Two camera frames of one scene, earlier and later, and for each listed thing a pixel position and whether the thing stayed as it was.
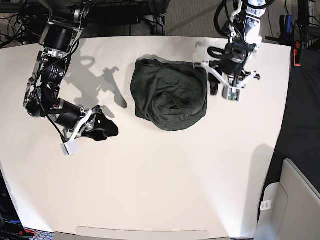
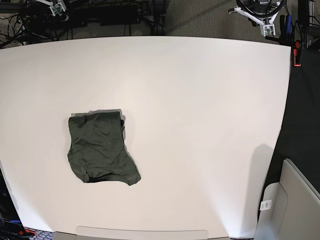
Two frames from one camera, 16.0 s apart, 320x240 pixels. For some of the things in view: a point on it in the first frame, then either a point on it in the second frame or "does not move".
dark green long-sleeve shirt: x=171 y=95 to x=97 y=151
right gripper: x=236 y=81 to x=258 y=11
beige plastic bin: x=289 y=209 does not move
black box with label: x=11 y=226 does not move
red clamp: x=297 y=45 does not move
